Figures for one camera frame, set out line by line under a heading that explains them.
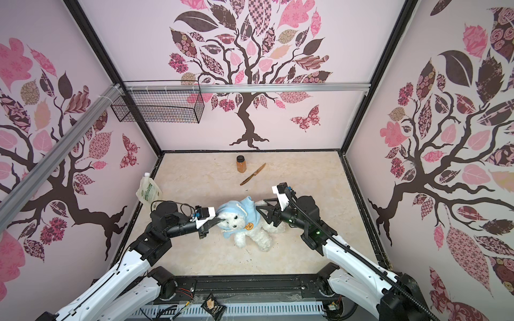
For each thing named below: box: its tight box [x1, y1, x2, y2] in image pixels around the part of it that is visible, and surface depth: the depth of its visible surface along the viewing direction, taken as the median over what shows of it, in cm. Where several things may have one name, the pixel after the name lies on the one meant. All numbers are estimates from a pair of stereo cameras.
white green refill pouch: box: [135, 172, 163, 212], surface depth 92 cm
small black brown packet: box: [200, 292, 227, 321], surface depth 71 cm
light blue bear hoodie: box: [216, 195, 262, 239], surface depth 71 cm
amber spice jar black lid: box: [236, 155, 247, 174], surface depth 108 cm
